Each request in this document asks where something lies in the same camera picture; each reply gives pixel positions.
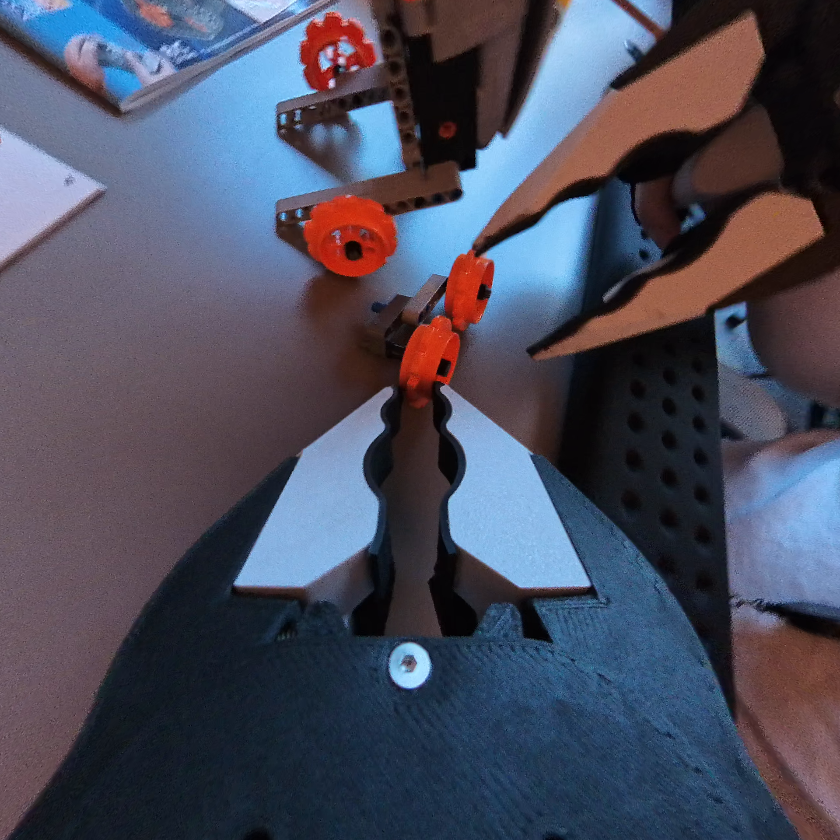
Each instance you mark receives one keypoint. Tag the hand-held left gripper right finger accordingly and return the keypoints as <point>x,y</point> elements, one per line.
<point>512,518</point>

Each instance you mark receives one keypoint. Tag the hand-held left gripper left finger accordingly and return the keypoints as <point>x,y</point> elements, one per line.
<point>321,518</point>

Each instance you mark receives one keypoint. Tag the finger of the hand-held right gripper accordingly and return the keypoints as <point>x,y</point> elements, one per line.
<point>656,111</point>
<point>722,262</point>

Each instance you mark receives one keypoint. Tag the orange wheel pair assembly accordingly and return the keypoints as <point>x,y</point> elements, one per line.
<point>426,354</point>

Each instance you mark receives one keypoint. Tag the grey toy robot model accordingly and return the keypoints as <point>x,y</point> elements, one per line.
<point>446,65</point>

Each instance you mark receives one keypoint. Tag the person's right forearm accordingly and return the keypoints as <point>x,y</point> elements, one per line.
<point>800,354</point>

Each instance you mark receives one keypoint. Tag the person's right hand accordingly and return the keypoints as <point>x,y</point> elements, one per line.
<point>728,164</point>

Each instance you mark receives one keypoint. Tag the black perforated panel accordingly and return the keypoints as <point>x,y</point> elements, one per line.
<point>656,459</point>

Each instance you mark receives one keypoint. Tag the person's light shirt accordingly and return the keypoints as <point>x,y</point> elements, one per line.
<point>787,512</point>

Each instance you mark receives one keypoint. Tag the white instruction booklet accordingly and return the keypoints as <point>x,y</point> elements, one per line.
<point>33,197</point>

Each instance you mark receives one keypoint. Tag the blue cover booklet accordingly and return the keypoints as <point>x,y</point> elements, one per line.
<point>131,46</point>

